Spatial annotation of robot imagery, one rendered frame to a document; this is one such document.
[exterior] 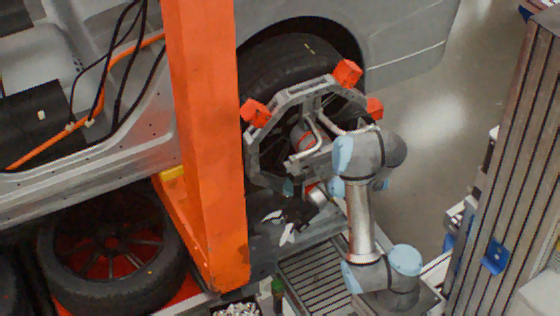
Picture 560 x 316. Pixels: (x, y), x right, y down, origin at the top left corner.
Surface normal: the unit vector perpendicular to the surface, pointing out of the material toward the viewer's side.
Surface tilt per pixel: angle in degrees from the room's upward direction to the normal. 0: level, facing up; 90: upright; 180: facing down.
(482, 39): 0
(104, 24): 7
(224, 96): 90
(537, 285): 0
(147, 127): 90
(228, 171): 90
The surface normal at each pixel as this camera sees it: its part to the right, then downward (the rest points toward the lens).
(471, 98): 0.00, -0.69
